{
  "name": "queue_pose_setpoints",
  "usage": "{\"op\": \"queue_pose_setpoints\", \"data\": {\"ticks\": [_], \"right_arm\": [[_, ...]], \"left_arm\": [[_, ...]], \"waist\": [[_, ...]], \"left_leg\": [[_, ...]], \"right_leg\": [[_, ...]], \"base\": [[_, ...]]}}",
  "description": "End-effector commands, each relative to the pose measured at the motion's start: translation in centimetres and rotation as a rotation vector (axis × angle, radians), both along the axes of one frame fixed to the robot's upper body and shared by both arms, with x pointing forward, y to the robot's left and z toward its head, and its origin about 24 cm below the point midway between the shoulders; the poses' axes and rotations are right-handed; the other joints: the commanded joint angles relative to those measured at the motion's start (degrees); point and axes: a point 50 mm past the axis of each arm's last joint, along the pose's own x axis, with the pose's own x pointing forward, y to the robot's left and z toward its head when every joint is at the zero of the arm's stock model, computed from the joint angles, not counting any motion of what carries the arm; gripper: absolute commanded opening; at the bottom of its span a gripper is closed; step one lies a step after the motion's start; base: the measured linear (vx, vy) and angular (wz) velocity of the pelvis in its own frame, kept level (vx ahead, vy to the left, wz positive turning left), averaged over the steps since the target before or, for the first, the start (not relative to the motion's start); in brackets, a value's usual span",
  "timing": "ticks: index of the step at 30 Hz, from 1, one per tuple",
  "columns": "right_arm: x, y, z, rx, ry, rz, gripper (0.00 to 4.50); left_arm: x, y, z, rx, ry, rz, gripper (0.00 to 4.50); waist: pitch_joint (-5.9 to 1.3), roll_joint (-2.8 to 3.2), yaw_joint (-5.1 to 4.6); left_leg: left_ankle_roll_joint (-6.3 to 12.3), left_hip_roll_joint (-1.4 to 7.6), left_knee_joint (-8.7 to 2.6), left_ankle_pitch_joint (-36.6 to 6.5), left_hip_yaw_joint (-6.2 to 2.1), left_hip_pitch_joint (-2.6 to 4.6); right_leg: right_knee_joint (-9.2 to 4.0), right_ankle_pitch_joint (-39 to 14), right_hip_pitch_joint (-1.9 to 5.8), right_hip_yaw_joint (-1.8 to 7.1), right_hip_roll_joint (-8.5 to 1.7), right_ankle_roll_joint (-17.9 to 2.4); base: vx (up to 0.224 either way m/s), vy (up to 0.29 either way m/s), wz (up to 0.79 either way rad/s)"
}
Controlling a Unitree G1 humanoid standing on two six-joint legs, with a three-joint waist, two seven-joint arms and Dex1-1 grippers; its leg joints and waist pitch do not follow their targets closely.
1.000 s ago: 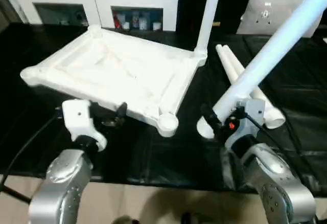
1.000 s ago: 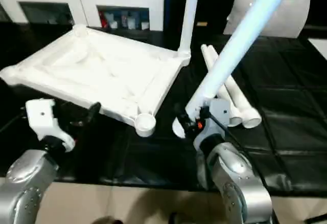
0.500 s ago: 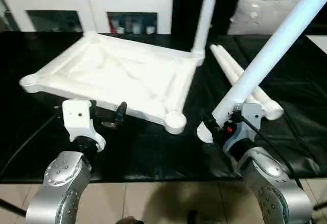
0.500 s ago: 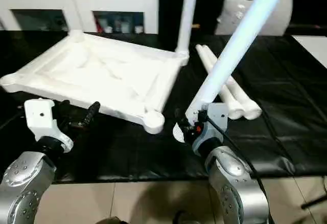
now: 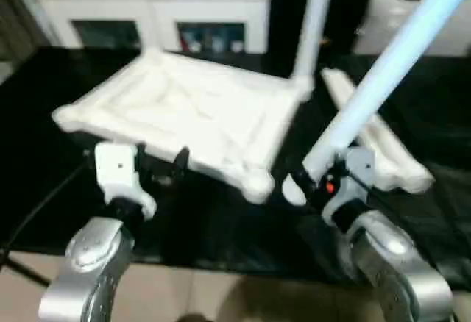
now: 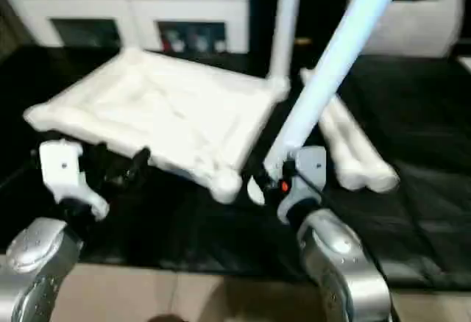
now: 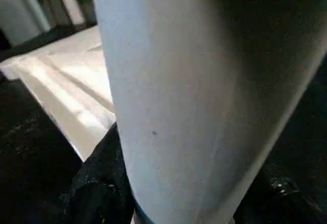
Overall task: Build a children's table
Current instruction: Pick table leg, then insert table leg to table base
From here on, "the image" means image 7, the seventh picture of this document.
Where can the white plastic table leg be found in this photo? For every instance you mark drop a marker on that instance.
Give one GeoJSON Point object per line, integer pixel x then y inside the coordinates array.
{"type": "Point", "coordinates": [178, 80]}

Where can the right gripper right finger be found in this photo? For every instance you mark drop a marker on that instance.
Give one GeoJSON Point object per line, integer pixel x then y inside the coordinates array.
{"type": "Point", "coordinates": [281, 203]}

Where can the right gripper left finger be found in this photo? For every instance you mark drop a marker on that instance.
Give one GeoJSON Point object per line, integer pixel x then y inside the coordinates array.
{"type": "Point", "coordinates": [102, 188]}

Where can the white plastic table top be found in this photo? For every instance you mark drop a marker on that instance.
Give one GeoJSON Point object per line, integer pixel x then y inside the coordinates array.
{"type": "Point", "coordinates": [64, 80]}

